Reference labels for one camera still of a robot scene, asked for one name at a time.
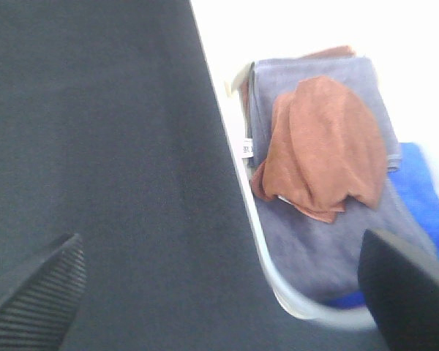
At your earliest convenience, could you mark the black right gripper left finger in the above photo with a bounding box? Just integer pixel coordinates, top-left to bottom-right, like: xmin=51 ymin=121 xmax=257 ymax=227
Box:
xmin=0 ymin=233 xmax=86 ymax=350

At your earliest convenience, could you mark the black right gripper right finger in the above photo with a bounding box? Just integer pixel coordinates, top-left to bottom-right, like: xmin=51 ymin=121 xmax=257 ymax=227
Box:
xmin=358 ymin=230 xmax=439 ymax=350

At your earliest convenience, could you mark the brown towel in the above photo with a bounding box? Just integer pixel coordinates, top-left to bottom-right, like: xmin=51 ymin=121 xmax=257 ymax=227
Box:
xmin=301 ymin=45 xmax=356 ymax=59
xmin=250 ymin=76 xmax=388 ymax=223

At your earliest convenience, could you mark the grey-purple folded towel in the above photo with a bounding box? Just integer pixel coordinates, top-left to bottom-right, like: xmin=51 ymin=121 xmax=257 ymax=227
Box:
xmin=248 ymin=56 xmax=436 ymax=301

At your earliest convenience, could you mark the blue towel in bin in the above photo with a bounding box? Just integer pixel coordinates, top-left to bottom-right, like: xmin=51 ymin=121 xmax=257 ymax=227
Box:
xmin=323 ymin=142 xmax=439 ymax=309

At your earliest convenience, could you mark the white storage bin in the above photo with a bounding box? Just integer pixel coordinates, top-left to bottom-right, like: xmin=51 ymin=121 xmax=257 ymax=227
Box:
xmin=191 ymin=1 xmax=439 ymax=331

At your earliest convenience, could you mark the brown towel under stack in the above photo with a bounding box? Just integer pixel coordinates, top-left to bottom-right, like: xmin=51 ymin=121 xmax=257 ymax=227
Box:
xmin=301 ymin=45 xmax=356 ymax=59

